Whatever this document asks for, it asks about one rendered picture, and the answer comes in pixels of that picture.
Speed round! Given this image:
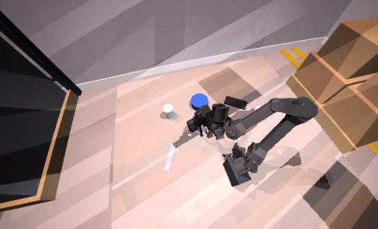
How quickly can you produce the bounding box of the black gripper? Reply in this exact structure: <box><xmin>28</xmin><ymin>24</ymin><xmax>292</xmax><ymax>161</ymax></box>
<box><xmin>187</xmin><ymin>113</ymin><xmax>212</xmax><ymax>132</ymax></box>

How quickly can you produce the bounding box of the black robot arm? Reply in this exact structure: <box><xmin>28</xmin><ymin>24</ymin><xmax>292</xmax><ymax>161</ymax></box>
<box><xmin>195</xmin><ymin>97</ymin><xmax>318</xmax><ymax>176</ymax></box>

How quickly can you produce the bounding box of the black flat bar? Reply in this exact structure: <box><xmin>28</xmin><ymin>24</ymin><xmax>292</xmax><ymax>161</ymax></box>
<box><xmin>224</xmin><ymin>96</ymin><xmax>247</xmax><ymax>110</ymax></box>

